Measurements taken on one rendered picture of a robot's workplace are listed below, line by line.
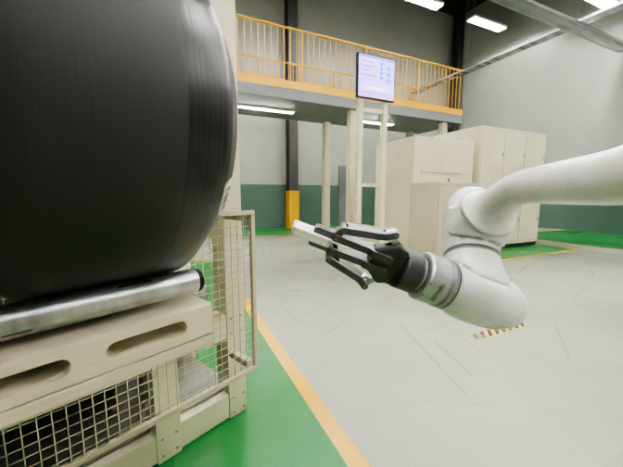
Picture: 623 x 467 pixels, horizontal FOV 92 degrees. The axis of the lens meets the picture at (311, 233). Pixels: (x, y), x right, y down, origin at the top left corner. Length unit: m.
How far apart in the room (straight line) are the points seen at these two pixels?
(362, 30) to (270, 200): 6.80
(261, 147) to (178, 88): 9.55
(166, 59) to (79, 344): 0.38
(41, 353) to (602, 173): 0.67
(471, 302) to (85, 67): 0.60
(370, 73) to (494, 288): 4.09
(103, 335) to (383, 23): 13.19
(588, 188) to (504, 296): 0.25
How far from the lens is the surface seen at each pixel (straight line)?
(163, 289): 0.57
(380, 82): 4.58
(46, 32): 0.41
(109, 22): 0.43
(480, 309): 0.60
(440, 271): 0.55
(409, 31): 14.08
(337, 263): 0.53
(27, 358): 0.53
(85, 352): 0.54
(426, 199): 4.83
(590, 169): 0.44
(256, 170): 9.83
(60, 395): 0.56
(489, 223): 0.63
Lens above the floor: 1.06
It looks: 7 degrees down
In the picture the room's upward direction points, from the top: straight up
